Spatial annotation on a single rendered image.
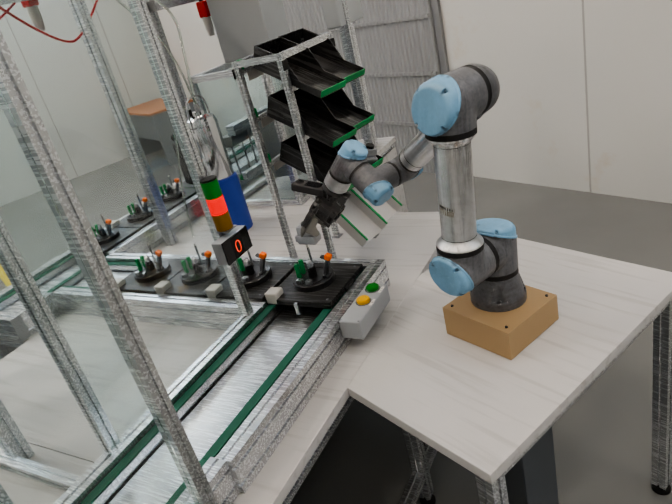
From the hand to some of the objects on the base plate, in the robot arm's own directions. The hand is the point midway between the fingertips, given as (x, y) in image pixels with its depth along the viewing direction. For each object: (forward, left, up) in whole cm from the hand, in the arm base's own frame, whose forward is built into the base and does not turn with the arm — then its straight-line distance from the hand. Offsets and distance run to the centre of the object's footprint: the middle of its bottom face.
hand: (305, 228), depth 182 cm
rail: (-29, +18, -29) cm, 44 cm away
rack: (+27, -24, -29) cm, 46 cm away
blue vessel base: (+98, -10, -31) cm, 103 cm away
